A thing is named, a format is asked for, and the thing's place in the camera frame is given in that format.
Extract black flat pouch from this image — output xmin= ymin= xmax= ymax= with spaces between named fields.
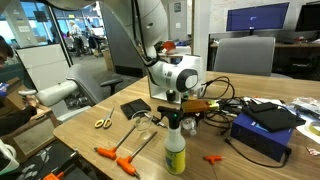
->
xmin=241 ymin=101 xmax=307 ymax=133

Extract white padded cylinder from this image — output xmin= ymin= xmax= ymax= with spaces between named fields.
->
xmin=35 ymin=79 xmax=79 ymax=108

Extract yellow handled scissors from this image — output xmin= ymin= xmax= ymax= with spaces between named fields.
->
xmin=94 ymin=107 xmax=116 ymax=130

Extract single black cable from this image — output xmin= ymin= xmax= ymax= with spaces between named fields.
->
xmin=224 ymin=137 xmax=293 ymax=169

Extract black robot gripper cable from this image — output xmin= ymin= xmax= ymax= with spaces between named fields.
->
xmin=199 ymin=75 xmax=236 ymax=101

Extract operator forearm in black sleeve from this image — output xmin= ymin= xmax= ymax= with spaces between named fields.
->
xmin=0 ymin=105 xmax=38 ymax=138

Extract white cabinet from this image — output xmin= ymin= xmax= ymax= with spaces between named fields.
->
xmin=15 ymin=43 xmax=72 ymax=92

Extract spray bottle with black trigger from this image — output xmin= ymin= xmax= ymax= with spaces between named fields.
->
xmin=156 ymin=105 xmax=187 ymax=176

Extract clear drinking glass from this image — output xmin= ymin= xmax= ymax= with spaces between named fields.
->
xmin=131 ymin=109 xmax=155 ymax=141

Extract wide blue screen monitor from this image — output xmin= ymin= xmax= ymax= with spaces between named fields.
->
xmin=225 ymin=2 xmax=291 ymax=36

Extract white plastic container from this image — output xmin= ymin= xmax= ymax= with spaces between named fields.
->
xmin=0 ymin=139 xmax=21 ymax=176

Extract red round object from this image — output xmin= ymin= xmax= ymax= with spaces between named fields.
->
xmin=161 ymin=40 xmax=178 ymax=55

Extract small black adapter plug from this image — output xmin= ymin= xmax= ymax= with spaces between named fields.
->
xmin=143 ymin=112 xmax=168 ymax=130

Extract operator head with dark hair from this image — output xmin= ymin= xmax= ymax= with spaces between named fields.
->
xmin=0 ymin=34 xmax=15 ymax=68

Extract grey door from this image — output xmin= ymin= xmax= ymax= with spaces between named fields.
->
xmin=98 ymin=0 xmax=147 ymax=78

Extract white open shelf unit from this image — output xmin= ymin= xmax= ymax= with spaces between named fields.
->
xmin=146 ymin=0 xmax=212 ymax=108

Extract wooden side table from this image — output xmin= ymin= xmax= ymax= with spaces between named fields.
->
xmin=0 ymin=108 xmax=63 ymax=164

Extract tangled black cable bundle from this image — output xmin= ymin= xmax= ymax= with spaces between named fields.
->
xmin=199 ymin=96 xmax=249 ymax=138

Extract operator hand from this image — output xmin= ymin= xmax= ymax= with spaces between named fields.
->
xmin=20 ymin=94 xmax=40 ymax=110

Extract yellow wrist camera block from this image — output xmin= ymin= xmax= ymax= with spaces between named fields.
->
xmin=181 ymin=98 xmax=220 ymax=114

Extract orange T-handle hex key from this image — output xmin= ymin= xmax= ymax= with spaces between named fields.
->
xmin=93 ymin=123 xmax=138 ymax=161
xmin=115 ymin=131 xmax=159 ymax=179

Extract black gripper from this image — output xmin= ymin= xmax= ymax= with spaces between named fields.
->
xmin=180 ymin=94 xmax=205 ymax=130

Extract black folded wallet pad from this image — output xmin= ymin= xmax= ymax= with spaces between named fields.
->
xmin=119 ymin=97 xmax=152 ymax=121

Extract blue cardboard box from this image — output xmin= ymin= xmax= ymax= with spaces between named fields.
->
xmin=230 ymin=113 xmax=295 ymax=164

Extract white paper sheet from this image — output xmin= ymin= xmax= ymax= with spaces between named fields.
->
xmin=294 ymin=114 xmax=320 ymax=145

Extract white handheld controller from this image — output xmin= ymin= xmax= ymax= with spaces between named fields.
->
xmin=17 ymin=88 xmax=38 ymax=98

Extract standing person in white shirt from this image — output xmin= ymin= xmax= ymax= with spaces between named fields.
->
xmin=68 ymin=20 xmax=85 ymax=56

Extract black and orange tool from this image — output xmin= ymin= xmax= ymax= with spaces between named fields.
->
xmin=42 ymin=150 xmax=82 ymax=180

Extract small orange T-handle key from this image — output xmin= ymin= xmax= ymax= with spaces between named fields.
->
xmin=203 ymin=154 xmax=224 ymax=166

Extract dark computer monitor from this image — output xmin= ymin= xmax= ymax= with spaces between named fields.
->
xmin=294 ymin=1 xmax=320 ymax=33

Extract grey office chair with armrest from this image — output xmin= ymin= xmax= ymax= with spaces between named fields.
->
xmin=65 ymin=63 xmax=125 ymax=108

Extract clear plastic bag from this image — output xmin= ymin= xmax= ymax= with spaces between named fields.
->
xmin=289 ymin=96 xmax=320 ymax=118

